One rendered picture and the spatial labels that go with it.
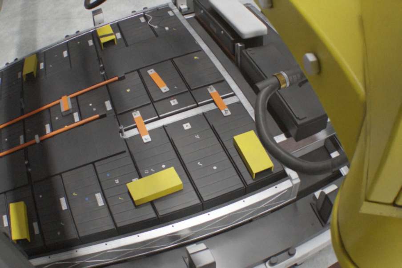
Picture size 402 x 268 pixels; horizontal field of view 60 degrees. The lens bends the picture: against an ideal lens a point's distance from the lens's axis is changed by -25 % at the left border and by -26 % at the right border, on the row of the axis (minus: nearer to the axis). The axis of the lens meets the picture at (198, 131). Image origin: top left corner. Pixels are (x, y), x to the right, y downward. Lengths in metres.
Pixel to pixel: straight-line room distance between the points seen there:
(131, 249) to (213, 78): 0.76
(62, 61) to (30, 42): 2.42
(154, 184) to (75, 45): 0.96
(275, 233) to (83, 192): 0.65
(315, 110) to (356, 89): 1.31
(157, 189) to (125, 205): 0.12
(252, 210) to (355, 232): 1.24
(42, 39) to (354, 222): 4.23
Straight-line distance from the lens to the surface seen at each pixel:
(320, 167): 0.92
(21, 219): 1.43
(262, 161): 1.41
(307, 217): 1.49
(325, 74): 0.21
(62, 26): 4.40
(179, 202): 1.36
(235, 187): 1.38
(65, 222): 1.39
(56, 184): 1.49
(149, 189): 1.36
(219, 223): 1.38
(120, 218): 1.35
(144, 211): 1.35
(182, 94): 1.68
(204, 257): 1.24
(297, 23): 0.24
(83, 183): 1.46
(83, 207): 1.40
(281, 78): 1.14
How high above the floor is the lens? 2.13
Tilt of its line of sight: 48 degrees down
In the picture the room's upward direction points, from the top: 4 degrees counter-clockwise
